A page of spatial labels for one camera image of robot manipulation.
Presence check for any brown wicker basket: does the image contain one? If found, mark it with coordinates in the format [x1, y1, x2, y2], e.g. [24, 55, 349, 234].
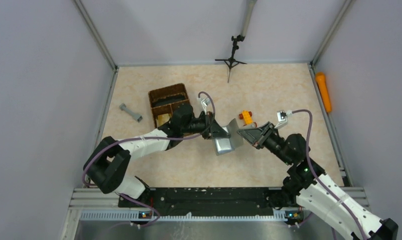
[148, 83, 191, 128]

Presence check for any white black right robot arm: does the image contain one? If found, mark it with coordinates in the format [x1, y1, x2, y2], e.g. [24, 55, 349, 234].
[237, 122, 399, 240]

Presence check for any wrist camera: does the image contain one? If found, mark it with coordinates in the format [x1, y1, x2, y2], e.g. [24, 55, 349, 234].
[197, 96, 211, 113]
[275, 110, 293, 130]

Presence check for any yellow red toy brick car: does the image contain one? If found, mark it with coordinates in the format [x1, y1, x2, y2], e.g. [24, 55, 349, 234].
[238, 110, 257, 127]

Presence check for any grey dumbbell-shaped plastic part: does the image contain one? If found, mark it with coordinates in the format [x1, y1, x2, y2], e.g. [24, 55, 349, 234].
[119, 103, 143, 123]

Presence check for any orange flashlight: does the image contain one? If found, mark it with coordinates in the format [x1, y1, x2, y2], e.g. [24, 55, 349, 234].
[315, 72, 332, 113]

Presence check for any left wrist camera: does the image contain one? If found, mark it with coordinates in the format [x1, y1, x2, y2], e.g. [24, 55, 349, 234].
[197, 96, 211, 113]

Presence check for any black camera tripod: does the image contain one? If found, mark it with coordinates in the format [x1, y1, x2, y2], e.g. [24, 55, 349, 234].
[215, 0, 257, 83]

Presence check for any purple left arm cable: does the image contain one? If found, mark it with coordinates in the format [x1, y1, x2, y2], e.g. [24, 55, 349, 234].
[81, 91, 216, 229]

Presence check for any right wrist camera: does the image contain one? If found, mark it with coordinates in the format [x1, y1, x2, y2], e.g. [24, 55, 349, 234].
[275, 110, 293, 130]

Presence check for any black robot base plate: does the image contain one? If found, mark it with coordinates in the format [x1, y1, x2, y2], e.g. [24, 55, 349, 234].
[118, 187, 316, 210]

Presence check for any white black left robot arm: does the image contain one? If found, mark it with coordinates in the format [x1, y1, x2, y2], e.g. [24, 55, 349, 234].
[83, 103, 230, 199]

